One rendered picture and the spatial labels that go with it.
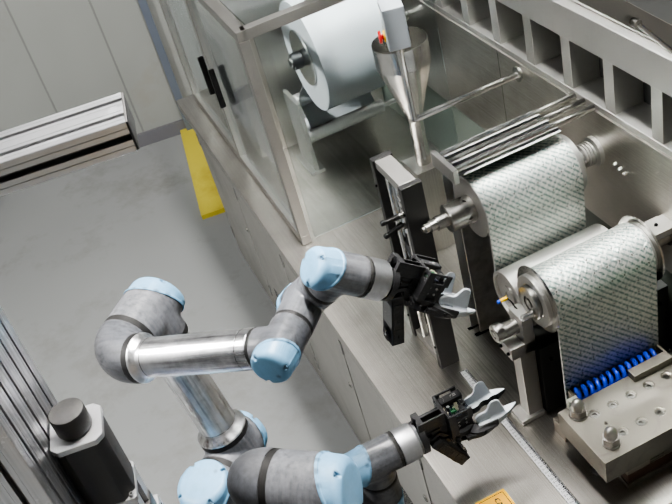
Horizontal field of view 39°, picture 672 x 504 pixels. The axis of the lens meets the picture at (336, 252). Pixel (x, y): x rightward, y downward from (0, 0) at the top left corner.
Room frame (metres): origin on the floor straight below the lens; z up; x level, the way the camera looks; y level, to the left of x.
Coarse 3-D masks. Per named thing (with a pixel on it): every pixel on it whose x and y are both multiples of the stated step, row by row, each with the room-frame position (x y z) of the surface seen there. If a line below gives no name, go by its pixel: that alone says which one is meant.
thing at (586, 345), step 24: (648, 288) 1.39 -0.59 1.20; (600, 312) 1.36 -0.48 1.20; (624, 312) 1.37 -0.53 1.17; (648, 312) 1.39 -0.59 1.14; (576, 336) 1.35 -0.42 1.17; (600, 336) 1.36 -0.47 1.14; (624, 336) 1.37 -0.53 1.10; (648, 336) 1.39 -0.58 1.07; (576, 360) 1.34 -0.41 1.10; (600, 360) 1.36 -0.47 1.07; (624, 360) 1.37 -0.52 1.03; (576, 384) 1.34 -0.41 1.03
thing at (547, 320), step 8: (632, 224) 1.47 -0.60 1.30; (648, 240) 1.42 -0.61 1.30; (656, 256) 1.40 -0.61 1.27; (656, 264) 1.40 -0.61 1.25; (520, 280) 1.43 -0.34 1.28; (528, 280) 1.40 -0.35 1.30; (536, 288) 1.37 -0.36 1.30; (544, 296) 1.36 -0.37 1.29; (544, 304) 1.35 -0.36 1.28; (544, 312) 1.35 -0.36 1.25; (552, 312) 1.34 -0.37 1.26; (536, 320) 1.39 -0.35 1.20; (544, 320) 1.36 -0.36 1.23; (552, 320) 1.34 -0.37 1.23
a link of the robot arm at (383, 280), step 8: (368, 256) 1.32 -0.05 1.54; (376, 264) 1.29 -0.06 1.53; (384, 264) 1.30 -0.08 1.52; (376, 272) 1.28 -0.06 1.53; (384, 272) 1.28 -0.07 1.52; (392, 272) 1.29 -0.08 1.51; (376, 280) 1.27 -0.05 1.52; (384, 280) 1.27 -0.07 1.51; (392, 280) 1.28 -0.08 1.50; (376, 288) 1.27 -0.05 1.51; (384, 288) 1.27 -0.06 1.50; (368, 296) 1.27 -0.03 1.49; (376, 296) 1.27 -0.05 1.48; (384, 296) 1.27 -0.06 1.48
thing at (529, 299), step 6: (522, 288) 1.41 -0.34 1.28; (528, 288) 1.39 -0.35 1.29; (522, 294) 1.41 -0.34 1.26; (528, 294) 1.39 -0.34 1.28; (534, 294) 1.38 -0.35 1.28; (522, 300) 1.41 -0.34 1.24; (528, 300) 1.39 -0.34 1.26; (534, 300) 1.37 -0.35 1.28; (528, 306) 1.39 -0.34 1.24; (534, 306) 1.37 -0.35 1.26; (540, 306) 1.36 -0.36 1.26; (534, 312) 1.37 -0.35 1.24; (540, 312) 1.36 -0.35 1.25; (534, 318) 1.37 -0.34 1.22; (540, 318) 1.36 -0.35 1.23
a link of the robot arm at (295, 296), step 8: (296, 280) 1.33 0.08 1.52; (288, 288) 1.33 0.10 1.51; (296, 288) 1.31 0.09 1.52; (304, 288) 1.29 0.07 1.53; (280, 296) 1.34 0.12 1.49; (288, 296) 1.30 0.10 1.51; (296, 296) 1.29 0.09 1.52; (304, 296) 1.29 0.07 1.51; (312, 296) 1.28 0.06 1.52; (280, 304) 1.29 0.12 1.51; (288, 304) 1.28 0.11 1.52; (296, 304) 1.27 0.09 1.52; (304, 304) 1.27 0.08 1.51; (312, 304) 1.28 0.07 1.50; (320, 304) 1.28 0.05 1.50; (328, 304) 1.28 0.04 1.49; (304, 312) 1.26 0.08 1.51; (312, 312) 1.26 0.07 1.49; (320, 312) 1.28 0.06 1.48; (312, 320) 1.25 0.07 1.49
